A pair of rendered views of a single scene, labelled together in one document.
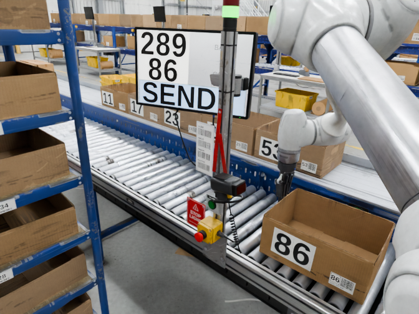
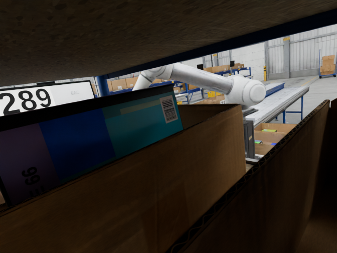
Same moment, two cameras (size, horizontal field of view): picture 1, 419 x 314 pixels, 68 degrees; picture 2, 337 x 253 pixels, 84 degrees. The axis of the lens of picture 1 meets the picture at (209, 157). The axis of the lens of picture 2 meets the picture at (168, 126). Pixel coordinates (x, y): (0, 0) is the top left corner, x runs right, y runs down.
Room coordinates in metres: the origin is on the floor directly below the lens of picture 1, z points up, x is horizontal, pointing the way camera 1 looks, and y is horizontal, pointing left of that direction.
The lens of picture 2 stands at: (0.61, 0.92, 1.49)
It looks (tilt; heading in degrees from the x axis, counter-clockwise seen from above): 14 degrees down; 276
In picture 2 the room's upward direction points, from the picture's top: 9 degrees counter-clockwise
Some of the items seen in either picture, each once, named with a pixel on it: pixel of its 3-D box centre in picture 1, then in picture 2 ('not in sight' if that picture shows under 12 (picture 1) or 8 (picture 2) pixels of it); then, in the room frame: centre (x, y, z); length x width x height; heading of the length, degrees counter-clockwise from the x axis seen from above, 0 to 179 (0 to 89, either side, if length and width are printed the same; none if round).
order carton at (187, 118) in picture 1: (194, 116); not in sight; (2.14, 0.11, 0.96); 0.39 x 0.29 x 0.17; 49
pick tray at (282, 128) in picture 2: not in sight; (277, 132); (-0.24, -0.94, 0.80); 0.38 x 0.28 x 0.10; 142
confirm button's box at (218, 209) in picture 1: (214, 203); not in sight; (1.01, -0.02, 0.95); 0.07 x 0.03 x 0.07; 49
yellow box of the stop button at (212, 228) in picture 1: (216, 234); not in sight; (0.97, -0.03, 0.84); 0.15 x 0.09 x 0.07; 49
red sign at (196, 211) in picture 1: (201, 217); not in sight; (1.06, 0.02, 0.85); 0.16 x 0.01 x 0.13; 49
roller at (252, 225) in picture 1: (257, 221); not in sight; (1.23, -0.24, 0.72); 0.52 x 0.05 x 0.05; 139
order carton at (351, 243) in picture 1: (324, 237); not in sight; (0.98, -0.45, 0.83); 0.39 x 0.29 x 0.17; 51
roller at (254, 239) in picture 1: (269, 227); not in sight; (1.19, -0.29, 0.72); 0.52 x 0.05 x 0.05; 139
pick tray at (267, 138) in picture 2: not in sight; (262, 142); (-0.01, -0.72, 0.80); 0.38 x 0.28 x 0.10; 140
